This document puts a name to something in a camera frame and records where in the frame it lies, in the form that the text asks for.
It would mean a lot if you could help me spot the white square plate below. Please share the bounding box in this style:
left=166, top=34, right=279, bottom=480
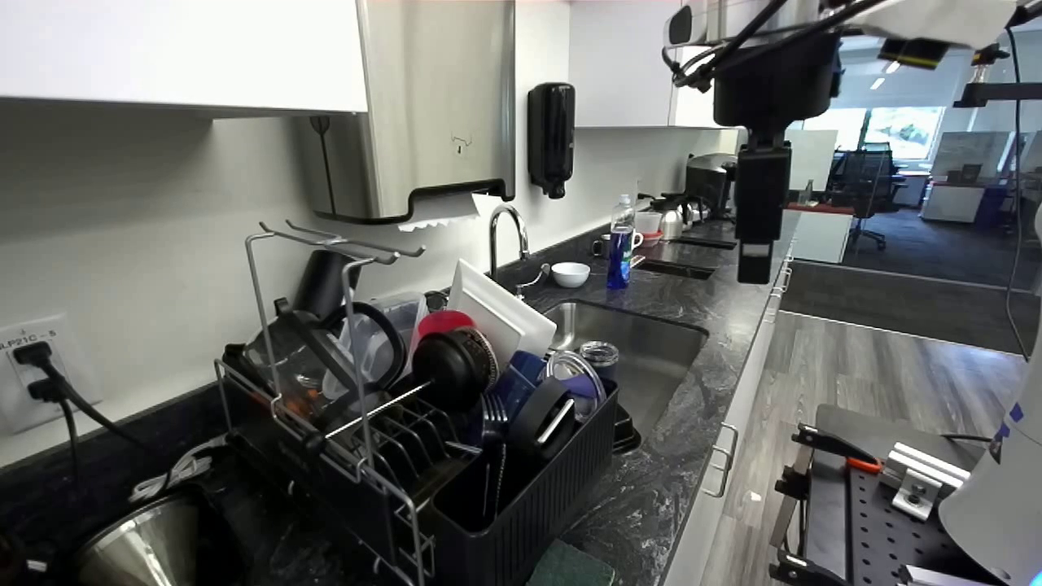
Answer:
left=444, top=255, right=560, bottom=367

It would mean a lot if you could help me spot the chrome sink faucet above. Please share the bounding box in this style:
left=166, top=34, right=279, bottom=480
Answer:
left=481, top=203, right=554, bottom=300

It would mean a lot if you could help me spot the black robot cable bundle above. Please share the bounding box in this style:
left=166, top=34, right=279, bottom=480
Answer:
left=661, top=0, right=885, bottom=96

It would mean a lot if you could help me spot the black office chair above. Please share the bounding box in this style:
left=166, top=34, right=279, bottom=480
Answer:
left=830, top=147, right=906, bottom=255

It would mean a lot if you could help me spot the white wall outlet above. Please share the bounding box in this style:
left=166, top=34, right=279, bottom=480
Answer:
left=0, top=312, right=106, bottom=440

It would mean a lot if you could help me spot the blue dish soap bottle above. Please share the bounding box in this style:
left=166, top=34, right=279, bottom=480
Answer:
left=602, top=208, right=645, bottom=297

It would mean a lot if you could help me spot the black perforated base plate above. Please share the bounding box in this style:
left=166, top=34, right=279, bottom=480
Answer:
left=766, top=400, right=984, bottom=586

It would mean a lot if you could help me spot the stainless paper towel dispenser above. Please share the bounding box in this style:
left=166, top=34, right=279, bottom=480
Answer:
left=295, top=0, right=520, bottom=227

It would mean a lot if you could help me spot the stainless steel pot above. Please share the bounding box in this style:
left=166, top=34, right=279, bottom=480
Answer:
left=71, top=488, right=210, bottom=586

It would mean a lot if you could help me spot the narrow white upper cabinet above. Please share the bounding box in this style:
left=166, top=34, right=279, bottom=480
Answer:
left=565, top=0, right=727, bottom=133

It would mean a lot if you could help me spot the black coffee machine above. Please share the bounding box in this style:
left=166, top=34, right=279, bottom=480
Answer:
left=683, top=150, right=742, bottom=227

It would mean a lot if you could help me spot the black wall soap dispenser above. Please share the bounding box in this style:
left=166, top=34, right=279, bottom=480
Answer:
left=523, top=78, right=579, bottom=203

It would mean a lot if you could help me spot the stainless steel sink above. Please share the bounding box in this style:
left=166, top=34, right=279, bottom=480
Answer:
left=537, top=297, right=714, bottom=440

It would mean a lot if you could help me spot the aluminium profile bracket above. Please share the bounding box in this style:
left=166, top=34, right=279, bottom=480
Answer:
left=883, top=440, right=972, bottom=526

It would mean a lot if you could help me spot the black drying mat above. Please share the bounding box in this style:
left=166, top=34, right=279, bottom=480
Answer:
left=637, top=255, right=719, bottom=285

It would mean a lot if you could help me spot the black hanging mug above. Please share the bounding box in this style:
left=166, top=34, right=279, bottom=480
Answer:
left=295, top=247, right=350, bottom=327

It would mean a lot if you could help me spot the mug with utensils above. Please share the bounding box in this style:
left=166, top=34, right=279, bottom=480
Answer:
left=630, top=205, right=671, bottom=256

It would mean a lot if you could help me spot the black round pan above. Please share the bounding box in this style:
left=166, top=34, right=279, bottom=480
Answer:
left=413, top=327, right=505, bottom=413

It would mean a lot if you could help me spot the black clamp orange handle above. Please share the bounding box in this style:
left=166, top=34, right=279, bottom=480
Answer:
left=788, top=422, right=885, bottom=480

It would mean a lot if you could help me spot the white background table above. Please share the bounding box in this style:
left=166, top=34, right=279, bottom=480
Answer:
left=783, top=200, right=862, bottom=266

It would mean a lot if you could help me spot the black camera stand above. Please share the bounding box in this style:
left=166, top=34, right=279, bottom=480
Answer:
left=951, top=0, right=1042, bottom=113

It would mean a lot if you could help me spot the black dish rack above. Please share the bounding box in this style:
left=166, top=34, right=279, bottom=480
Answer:
left=210, top=218, right=645, bottom=586

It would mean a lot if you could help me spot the glass lid black rim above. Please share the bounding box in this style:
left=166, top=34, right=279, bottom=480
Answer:
left=332, top=300, right=407, bottom=395

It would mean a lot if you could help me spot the clear glass jug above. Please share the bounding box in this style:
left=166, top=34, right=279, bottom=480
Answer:
left=545, top=347, right=611, bottom=422

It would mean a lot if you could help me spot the blue mug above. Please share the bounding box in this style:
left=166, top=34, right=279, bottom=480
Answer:
left=480, top=349, right=554, bottom=440

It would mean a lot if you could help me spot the green sponge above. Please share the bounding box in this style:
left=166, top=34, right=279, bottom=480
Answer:
left=523, top=538, right=622, bottom=586

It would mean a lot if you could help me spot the wide white upper cabinet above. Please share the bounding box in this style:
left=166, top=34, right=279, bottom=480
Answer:
left=0, top=0, right=373, bottom=119

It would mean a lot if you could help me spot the black power plug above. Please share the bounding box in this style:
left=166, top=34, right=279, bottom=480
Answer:
left=10, top=340, right=57, bottom=376
left=23, top=376, right=71, bottom=408

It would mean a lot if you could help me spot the red round plate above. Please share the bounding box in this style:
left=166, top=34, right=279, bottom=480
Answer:
left=407, top=305, right=481, bottom=357

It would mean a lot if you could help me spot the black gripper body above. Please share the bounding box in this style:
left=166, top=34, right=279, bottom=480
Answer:
left=709, top=31, right=847, bottom=150

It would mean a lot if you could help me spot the small white bowl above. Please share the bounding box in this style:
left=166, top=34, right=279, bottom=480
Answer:
left=548, top=256, right=596, bottom=293

